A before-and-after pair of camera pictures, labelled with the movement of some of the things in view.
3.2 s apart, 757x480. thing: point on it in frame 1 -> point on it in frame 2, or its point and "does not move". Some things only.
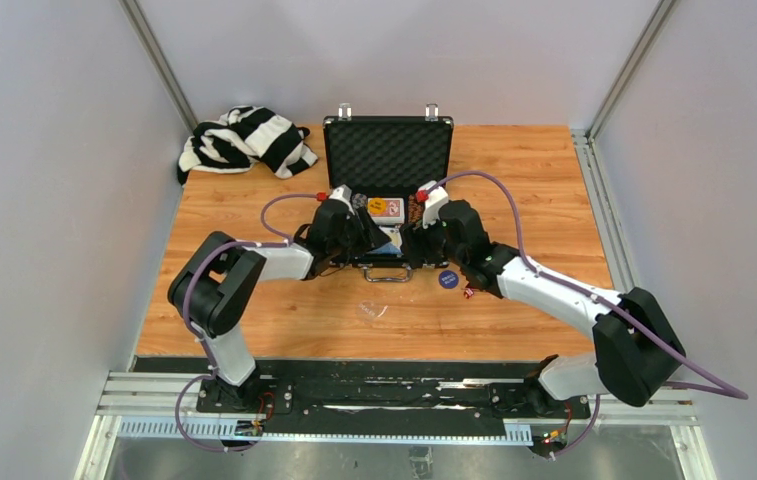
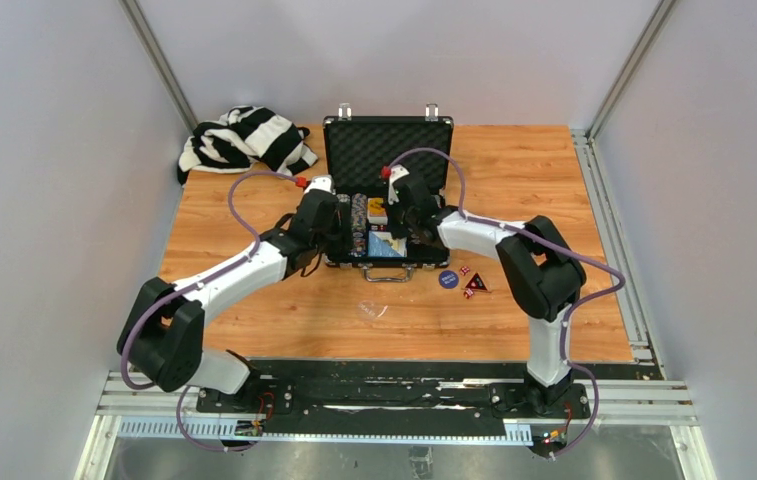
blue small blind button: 448,279 does not move
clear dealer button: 371,311 does not move
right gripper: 414,236 -> 395,230
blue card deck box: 394,246 does not move
